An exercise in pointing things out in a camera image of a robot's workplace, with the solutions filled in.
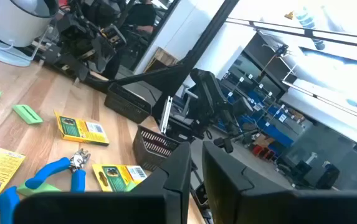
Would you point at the black background robot arm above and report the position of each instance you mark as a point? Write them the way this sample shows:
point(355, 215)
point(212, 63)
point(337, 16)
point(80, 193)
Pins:
point(209, 93)

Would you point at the person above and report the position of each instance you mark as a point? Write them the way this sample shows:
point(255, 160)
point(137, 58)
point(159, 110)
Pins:
point(140, 15)

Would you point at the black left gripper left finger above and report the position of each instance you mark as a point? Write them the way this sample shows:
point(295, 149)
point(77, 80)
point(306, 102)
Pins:
point(172, 186)

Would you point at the blue storage bins shelf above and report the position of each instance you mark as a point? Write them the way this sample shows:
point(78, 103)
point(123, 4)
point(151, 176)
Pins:
point(274, 130)

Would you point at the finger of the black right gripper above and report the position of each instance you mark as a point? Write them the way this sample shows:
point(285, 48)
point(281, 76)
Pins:
point(103, 56)
point(75, 67)

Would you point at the silver aluminium extrusion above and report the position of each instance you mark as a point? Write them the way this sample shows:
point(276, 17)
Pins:
point(166, 115)

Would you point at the black mesh basket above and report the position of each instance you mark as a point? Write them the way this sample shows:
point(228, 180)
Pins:
point(140, 155)
point(125, 105)

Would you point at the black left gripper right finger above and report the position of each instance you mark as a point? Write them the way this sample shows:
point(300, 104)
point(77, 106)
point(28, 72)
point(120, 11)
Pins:
point(228, 186)

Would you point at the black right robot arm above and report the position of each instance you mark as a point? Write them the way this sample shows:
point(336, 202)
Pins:
point(81, 9)

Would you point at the white desk lamp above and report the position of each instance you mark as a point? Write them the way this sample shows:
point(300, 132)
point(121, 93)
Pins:
point(19, 21)

